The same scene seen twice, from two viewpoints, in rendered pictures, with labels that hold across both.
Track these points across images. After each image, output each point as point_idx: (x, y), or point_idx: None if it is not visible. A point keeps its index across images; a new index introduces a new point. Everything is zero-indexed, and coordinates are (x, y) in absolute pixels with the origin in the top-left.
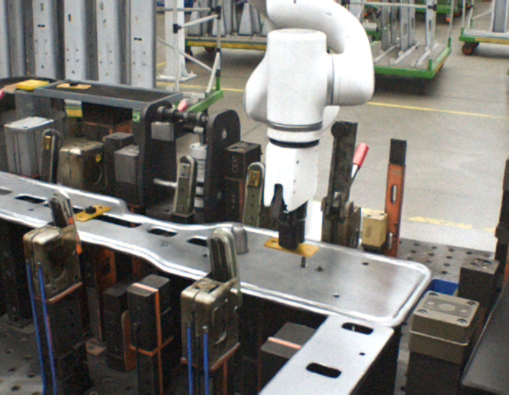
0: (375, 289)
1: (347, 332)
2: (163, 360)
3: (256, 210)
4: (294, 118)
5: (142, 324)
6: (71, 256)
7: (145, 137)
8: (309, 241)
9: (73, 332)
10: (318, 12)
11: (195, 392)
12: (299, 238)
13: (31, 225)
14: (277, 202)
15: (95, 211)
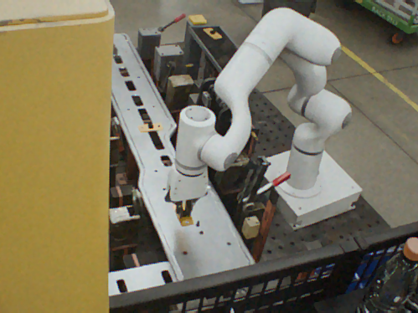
0: (209, 262)
1: (158, 275)
2: None
3: (221, 174)
4: (180, 159)
5: (111, 207)
6: (112, 151)
7: (199, 97)
8: (222, 211)
9: (109, 185)
10: (229, 103)
11: (154, 246)
12: (188, 212)
13: (119, 120)
14: (167, 193)
15: (152, 128)
